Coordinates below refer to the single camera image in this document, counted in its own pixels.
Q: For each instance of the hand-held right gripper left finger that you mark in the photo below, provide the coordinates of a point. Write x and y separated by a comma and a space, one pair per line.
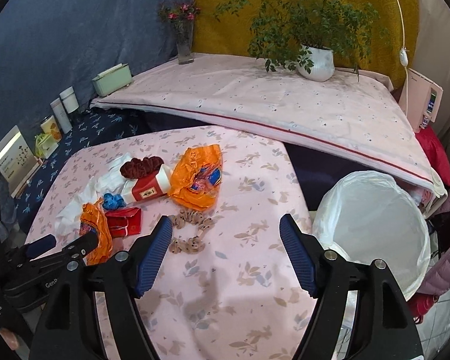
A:
154, 258

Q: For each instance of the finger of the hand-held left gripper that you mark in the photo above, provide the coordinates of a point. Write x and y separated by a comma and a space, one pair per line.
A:
87, 243
41, 244

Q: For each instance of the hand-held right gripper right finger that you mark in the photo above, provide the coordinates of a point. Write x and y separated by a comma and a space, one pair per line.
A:
298, 258

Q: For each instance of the small orange plastic bag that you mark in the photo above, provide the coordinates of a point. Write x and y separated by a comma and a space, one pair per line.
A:
95, 232

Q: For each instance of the beige spotted scrunchie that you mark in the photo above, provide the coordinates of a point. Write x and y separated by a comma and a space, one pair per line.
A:
185, 246
189, 220

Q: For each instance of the white tissue paper sheet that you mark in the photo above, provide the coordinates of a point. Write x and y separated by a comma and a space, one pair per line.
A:
73, 212

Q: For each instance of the red packet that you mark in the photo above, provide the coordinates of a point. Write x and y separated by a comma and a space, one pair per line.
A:
123, 223

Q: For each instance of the blue plastic wad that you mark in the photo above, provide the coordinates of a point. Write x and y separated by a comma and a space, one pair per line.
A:
113, 201

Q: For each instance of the red and white carton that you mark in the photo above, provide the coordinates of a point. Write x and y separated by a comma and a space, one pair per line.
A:
146, 189

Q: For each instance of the bin with white bag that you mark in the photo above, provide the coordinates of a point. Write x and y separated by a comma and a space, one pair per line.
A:
371, 228

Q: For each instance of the large orange plastic bag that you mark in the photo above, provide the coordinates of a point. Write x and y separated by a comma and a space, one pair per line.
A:
195, 176

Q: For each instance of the person's left hand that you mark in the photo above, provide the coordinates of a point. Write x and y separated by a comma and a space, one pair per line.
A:
10, 339

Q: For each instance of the white crumpled tissue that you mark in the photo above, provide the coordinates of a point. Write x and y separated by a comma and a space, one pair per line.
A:
110, 176

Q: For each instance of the pink floral tablecloth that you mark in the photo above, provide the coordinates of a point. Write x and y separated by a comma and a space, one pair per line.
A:
240, 195

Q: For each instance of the dark red scrunchie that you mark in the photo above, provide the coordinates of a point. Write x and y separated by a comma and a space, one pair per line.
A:
140, 167

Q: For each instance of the small green bag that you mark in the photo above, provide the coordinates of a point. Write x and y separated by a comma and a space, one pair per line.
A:
45, 144

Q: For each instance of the navy floral cloth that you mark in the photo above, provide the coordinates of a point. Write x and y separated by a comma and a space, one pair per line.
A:
97, 127

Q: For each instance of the white bottle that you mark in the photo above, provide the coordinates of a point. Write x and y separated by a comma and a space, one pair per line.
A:
60, 116

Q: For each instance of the white jar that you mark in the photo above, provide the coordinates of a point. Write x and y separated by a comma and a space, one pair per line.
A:
69, 101

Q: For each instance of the pale green box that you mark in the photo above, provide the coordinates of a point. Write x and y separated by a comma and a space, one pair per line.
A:
110, 80

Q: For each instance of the pink pad with red stripe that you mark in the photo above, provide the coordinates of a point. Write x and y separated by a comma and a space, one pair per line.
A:
247, 101

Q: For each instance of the red cloth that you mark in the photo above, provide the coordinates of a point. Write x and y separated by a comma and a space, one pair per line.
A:
433, 153

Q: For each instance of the green plant in white pot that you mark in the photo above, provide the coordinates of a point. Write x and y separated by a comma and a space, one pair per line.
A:
317, 63

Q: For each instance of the pink appliance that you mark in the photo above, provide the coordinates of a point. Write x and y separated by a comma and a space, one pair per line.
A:
416, 97

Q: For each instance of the glass vase with pink flowers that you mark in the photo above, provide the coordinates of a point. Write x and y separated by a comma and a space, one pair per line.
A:
185, 50

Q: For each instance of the blue backdrop cloth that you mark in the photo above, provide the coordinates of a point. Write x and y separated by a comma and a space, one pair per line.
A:
78, 26

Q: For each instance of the mustard yellow curtain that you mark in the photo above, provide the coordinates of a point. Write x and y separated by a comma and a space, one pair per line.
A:
225, 26

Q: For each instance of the beige curtain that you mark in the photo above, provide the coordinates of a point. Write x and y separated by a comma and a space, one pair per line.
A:
435, 26

